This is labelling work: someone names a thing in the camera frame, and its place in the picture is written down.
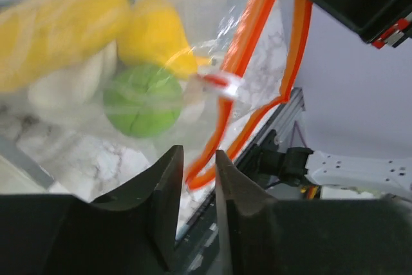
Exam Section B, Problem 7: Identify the light green cabbage toy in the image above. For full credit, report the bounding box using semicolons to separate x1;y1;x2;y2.
102;63;183;138

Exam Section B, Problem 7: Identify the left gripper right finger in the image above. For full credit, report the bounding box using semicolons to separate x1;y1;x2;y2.
216;151;411;274

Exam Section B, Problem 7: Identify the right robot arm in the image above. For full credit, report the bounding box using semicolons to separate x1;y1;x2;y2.
280;0;411;200

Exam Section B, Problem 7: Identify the white mushroom toy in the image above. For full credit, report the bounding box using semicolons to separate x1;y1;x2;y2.
28;41;118;109

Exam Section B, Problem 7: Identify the yellow lemon toy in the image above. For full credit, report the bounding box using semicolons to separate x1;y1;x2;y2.
1;0;131;93

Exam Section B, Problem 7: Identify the clear zip bag orange zipper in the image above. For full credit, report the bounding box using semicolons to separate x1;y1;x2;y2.
1;0;312;200

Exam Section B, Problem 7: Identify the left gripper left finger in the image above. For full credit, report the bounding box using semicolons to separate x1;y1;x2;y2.
1;146;183;274

